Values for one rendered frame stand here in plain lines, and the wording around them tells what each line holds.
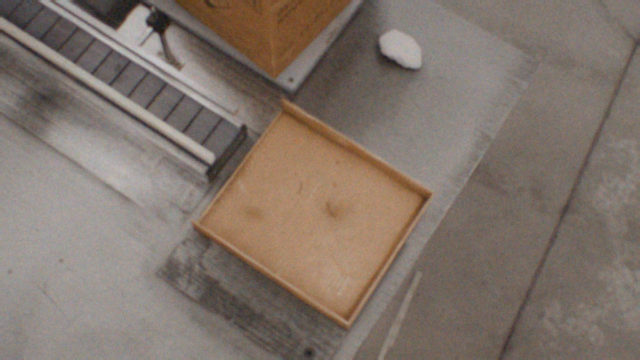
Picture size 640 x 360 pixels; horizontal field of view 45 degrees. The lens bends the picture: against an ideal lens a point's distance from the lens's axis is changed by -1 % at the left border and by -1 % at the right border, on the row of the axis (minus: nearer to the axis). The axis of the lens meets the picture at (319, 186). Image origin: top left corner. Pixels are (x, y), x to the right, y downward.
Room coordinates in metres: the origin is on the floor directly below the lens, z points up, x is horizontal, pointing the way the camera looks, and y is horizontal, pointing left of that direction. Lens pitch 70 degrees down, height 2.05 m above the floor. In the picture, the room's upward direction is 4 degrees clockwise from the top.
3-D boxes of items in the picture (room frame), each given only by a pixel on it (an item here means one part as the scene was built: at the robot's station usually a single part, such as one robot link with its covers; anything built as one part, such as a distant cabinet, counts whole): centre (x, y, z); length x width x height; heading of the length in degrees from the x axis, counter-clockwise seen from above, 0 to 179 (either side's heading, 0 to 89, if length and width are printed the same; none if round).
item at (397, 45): (0.70, -0.13, 0.85); 0.08 x 0.07 x 0.04; 26
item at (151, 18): (0.64, 0.29, 0.91); 0.07 x 0.03 x 0.16; 150
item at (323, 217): (0.39, 0.01, 0.85); 0.30 x 0.26 x 0.04; 60
